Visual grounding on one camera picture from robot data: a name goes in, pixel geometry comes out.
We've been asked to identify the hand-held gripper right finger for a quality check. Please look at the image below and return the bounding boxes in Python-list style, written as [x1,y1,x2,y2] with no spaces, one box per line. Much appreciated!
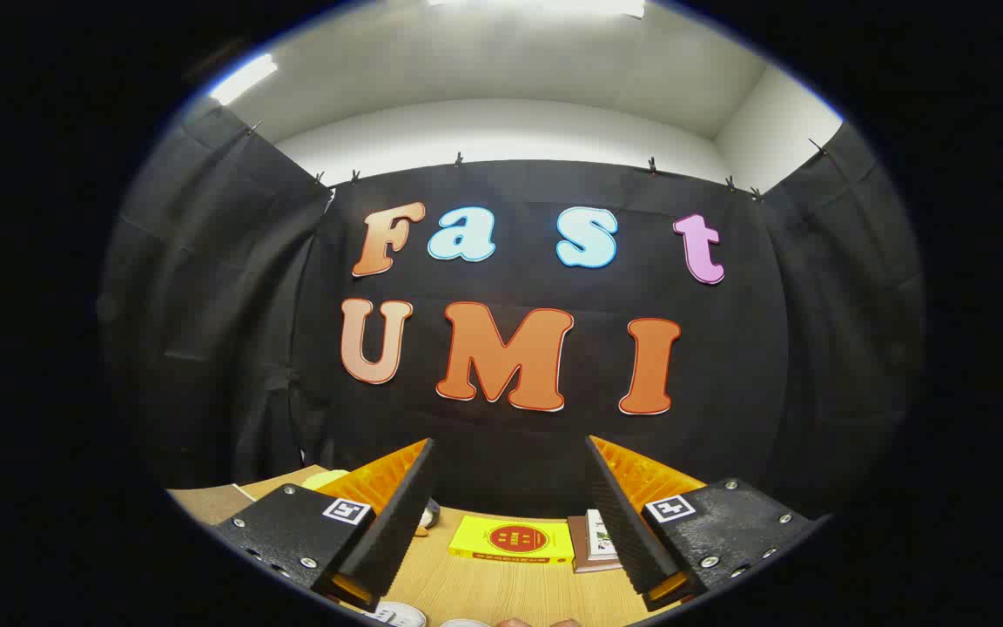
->
[586,435,820,612]

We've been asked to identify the brown covered book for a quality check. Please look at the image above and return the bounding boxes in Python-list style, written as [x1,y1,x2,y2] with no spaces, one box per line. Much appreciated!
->
[567,514,624,574]

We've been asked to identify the ceiling light panel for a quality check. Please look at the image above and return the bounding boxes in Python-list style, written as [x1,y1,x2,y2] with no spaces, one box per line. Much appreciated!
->
[208,54,279,106]

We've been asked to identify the row of black cloth clips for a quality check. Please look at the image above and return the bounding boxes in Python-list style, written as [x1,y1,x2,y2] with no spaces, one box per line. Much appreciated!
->
[245,122,829,201]

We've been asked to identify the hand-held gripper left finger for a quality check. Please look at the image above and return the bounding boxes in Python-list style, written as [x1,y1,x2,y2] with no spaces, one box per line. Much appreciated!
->
[212,438,435,613]

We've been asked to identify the yellow book with red circle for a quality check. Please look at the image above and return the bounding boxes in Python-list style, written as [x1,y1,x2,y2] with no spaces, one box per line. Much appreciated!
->
[448,514,576,565]

